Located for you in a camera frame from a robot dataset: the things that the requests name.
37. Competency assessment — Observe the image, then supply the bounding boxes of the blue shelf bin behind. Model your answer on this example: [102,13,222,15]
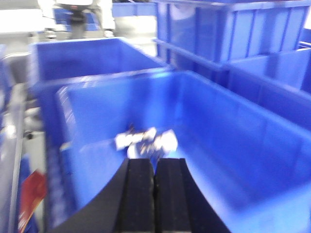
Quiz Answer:
[28,37,173,87]

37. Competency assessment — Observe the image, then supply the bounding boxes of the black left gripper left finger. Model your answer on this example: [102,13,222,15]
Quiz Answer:
[51,159,155,233]

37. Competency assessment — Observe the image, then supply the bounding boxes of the blue shelf bin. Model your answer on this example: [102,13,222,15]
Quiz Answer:
[37,71,311,233]
[28,37,173,87]

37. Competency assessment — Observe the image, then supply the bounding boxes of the red printed package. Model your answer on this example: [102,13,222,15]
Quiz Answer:
[17,169,47,233]

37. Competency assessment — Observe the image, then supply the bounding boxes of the blue shelf bin near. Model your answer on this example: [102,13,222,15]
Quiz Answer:
[37,71,311,233]

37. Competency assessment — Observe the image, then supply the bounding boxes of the white metal valve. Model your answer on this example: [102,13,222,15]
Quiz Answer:
[114,127,178,161]

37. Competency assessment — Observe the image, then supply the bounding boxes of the blue stacked crate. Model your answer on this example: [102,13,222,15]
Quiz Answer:
[155,0,311,76]

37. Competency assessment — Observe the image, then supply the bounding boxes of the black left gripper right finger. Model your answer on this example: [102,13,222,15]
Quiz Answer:
[155,159,230,233]

